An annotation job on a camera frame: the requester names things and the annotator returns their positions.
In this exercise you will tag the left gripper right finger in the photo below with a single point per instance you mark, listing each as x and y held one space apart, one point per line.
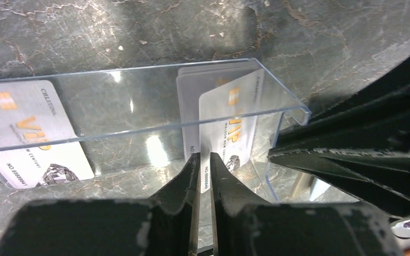
247 224

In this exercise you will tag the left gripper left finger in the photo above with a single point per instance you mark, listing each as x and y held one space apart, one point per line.
166 223

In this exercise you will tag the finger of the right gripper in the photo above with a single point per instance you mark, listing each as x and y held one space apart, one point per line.
361 145

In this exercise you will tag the clear plastic card sleeve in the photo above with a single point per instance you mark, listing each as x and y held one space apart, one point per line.
127 122

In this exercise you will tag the vip credit card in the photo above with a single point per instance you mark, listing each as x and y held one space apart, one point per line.
37 146
229 127

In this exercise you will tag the stacked VIP credit cards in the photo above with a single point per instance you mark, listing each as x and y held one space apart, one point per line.
194 81

